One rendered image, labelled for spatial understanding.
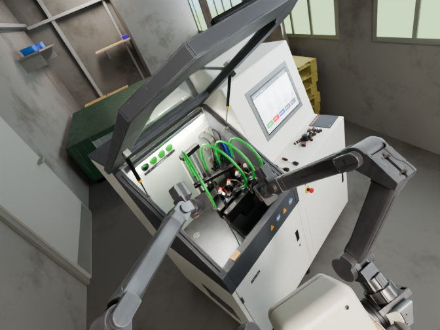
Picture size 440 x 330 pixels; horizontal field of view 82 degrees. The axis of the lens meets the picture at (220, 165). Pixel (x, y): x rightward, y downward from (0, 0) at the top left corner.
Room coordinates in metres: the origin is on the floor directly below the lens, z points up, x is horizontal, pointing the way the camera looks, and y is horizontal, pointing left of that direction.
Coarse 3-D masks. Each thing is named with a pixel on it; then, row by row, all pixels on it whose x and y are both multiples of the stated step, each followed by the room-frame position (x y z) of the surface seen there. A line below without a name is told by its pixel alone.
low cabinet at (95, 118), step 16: (144, 80) 5.92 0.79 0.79; (112, 96) 5.70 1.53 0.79; (128, 96) 5.16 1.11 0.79; (80, 112) 5.54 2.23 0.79; (96, 112) 5.03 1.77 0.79; (112, 112) 4.60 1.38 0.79; (80, 128) 4.46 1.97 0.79; (96, 128) 4.10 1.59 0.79; (112, 128) 3.92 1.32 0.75; (80, 144) 3.81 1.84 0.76; (96, 144) 3.85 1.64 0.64; (80, 160) 3.78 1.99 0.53; (96, 176) 3.79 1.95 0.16
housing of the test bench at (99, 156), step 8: (104, 144) 1.45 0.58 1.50; (96, 152) 1.38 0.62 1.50; (104, 152) 1.34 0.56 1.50; (96, 160) 1.28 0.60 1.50; (104, 160) 1.23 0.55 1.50; (104, 176) 1.39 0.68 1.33; (112, 176) 1.21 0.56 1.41; (112, 184) 1.35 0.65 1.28; (120, 192) 1.31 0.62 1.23; (128, 200) 1.27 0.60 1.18; (136, 208) 1.23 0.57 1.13; (144, 216) 1.19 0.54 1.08; (144, 224) 1.35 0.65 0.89; (152, 232) 1.32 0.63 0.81; (176, 256) 1.17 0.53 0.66; (176, 264) 1.35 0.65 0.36; (184, 272) 1.32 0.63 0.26; (192, 280) 1.24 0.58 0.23; (200, 288) 1.19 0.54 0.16
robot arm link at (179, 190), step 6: (174, 186) 0.74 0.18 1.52; (180, 186) 0.74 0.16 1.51; (186, 186) 0.75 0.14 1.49; (174, 192) 0.72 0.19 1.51; (180, 192) 0.72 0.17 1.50; (186, 192) 0.72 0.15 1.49; (174, 198) 0.71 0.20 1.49; (180, 198) 0.70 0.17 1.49; (174, 204) 0.70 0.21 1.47; (186, 204) 0.65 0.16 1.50; (186, 210) 0.63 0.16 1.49
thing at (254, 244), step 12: (288, 192) 1.03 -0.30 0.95; (276, 204) 0.98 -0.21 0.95; (288, 204) 1.02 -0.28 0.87; (264, 216) 0.94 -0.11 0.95; (276, 216) 0.95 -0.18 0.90; (264, 228) 0.88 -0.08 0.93; (276, 228) 0.93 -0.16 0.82; (252, 240) 0.83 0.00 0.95; (264, 240) 0.87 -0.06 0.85; (240, 252) 0.79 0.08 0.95; (252, 252) 0.81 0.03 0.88; (228, 264) 0.75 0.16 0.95; (240, 264) 0.76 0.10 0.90; (252, 264) 0.79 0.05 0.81; (240, 276) 0.74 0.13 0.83
